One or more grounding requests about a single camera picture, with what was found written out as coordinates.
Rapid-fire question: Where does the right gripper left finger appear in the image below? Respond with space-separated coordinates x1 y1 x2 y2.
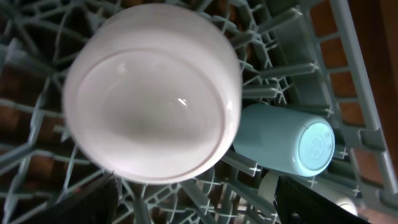
24 174 119 224

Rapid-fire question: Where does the pink bowl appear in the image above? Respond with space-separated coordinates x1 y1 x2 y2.
62 3 243 184

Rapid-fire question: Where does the light blue cup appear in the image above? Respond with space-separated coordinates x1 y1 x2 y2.
233 104 335 177

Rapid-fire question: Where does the cream white cup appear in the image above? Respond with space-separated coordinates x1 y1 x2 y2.
257 170 359 217

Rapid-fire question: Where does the grey dishwasher rack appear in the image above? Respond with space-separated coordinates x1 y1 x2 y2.
1 0 397 223

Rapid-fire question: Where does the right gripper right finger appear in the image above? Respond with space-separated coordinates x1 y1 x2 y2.
274 176 369 224

